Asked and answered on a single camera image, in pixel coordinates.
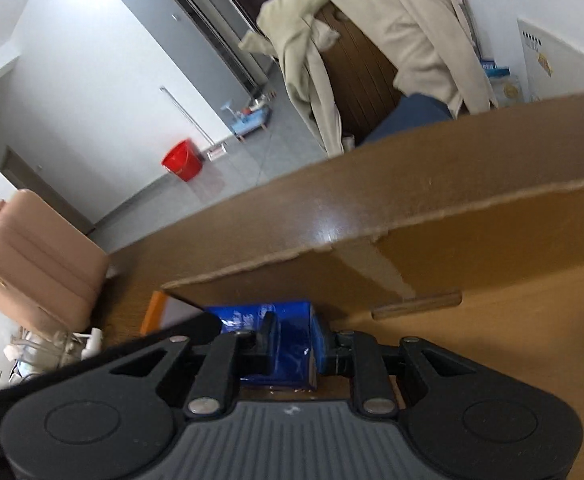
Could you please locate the blue tissue pack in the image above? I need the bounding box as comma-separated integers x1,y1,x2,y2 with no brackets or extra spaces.
207,301,324,390

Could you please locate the orange cardboard box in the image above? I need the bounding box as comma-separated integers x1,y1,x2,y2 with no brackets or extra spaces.
139,90,584,480

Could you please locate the red bucket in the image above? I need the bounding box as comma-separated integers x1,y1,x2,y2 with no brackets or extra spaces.
162,139,203,182

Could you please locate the pink suitcase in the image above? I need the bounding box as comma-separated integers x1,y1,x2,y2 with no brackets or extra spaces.
0,190,109,338

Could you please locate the small blue stool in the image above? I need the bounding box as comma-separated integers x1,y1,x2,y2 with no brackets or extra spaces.
220,94,271,142

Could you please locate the brown wooden chair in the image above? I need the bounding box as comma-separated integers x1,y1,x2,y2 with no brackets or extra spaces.
316,3,402,145

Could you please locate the white calendar board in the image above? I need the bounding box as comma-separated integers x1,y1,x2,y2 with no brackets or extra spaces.
518,18,584,101

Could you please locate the beige coat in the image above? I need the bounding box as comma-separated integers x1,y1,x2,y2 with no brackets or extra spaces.
239,0,497,157

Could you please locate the white charger with cables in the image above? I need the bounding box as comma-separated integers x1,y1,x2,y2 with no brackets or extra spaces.
4,327,103,374

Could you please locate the mop with white handle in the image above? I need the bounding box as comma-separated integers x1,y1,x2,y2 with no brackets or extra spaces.
158,86,227,162

